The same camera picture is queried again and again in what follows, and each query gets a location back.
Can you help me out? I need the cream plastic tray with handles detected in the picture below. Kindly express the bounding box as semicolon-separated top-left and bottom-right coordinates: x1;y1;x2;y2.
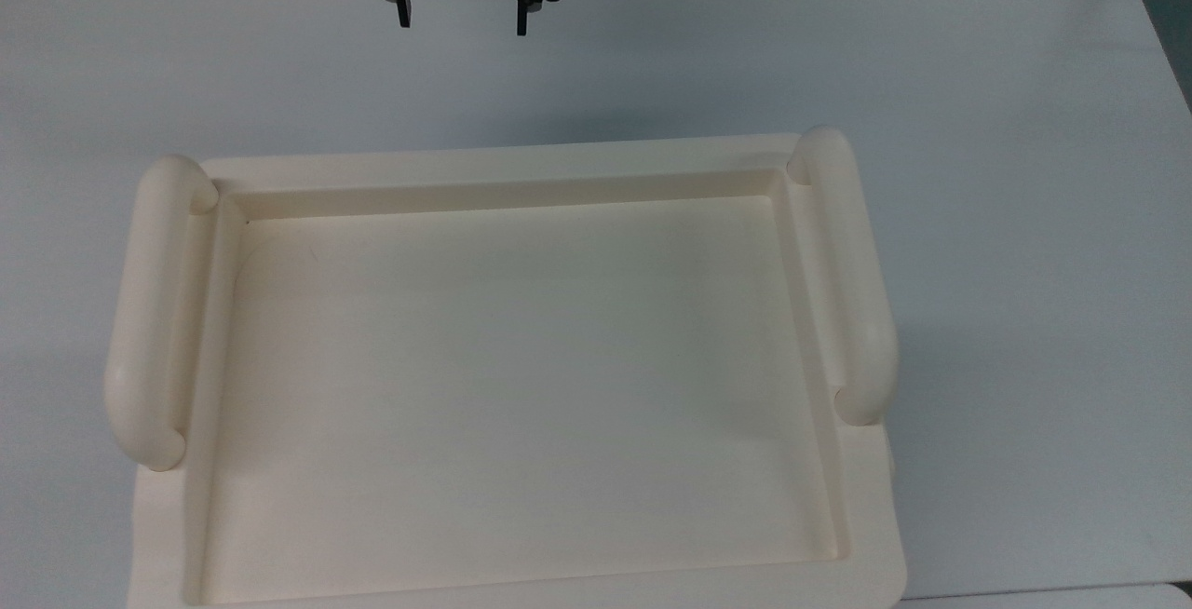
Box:
104;127;909;609

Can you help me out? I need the cream tubular cabinet handle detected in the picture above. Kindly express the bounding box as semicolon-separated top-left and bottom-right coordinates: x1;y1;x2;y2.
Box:
104;155;221;473

